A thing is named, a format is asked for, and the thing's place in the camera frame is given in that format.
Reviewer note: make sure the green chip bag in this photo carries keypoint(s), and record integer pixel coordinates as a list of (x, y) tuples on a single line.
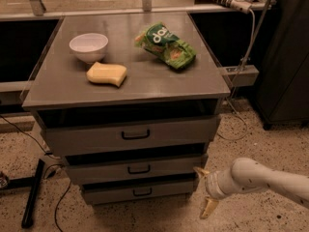
[(166, 46)]

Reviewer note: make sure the yellow sponge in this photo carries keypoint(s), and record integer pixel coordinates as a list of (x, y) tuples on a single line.
[(107, 74)]

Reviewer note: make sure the grey drawer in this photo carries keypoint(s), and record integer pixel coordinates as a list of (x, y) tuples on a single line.
[(122, 170), (131, 136), (97, 196)]

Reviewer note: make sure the black metal stand leg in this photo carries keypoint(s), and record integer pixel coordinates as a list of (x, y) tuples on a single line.
[(32, 184)]

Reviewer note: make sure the grey middle drawer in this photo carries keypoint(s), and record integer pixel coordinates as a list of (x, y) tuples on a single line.
[(122, 170)]

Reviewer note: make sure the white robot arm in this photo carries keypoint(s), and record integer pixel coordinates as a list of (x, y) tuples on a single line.
[(246, 175)]

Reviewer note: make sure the grey drawer cabinet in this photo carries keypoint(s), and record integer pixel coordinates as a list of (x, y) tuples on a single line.
[(62, 97)]

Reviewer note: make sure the grey top drawer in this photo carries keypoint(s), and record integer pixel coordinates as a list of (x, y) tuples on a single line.
[(131, 136)]

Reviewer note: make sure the dark cabinet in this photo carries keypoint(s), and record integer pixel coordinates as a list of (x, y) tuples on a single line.
[(281, 94)]

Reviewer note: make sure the white bowl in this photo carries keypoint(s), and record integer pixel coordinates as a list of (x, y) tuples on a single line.
[(90, 47)]

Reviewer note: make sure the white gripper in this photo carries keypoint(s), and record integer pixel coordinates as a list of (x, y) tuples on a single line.
[(211, 184)]

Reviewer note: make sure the grey bottom drawer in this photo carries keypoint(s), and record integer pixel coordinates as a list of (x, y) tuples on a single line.
[(97, 196)]

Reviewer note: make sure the grey metal side bracket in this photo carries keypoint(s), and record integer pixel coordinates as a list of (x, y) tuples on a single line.
[(235, 78)]

